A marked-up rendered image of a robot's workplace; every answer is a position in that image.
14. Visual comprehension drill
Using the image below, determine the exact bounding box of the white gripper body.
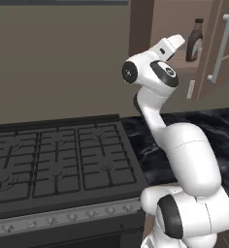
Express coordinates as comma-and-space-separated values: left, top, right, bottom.
165, 33, 186, 62

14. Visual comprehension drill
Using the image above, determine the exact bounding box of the brown syrup bottle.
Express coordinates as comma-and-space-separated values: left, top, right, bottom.
184, 17, 205, 63

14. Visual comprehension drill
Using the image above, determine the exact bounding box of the black gas stove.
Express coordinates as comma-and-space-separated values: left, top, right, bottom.
0, 113, 150, 248

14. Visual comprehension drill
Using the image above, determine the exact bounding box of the brown wall cabinet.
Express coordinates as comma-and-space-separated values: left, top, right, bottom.
128, 0, 217, 71

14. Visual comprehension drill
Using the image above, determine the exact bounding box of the grey cabinet door handle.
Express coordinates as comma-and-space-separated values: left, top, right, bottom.
206, 12, 229, 84

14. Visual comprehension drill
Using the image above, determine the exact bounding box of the white wall socket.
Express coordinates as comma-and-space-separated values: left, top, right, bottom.
185, 79, 196, 100

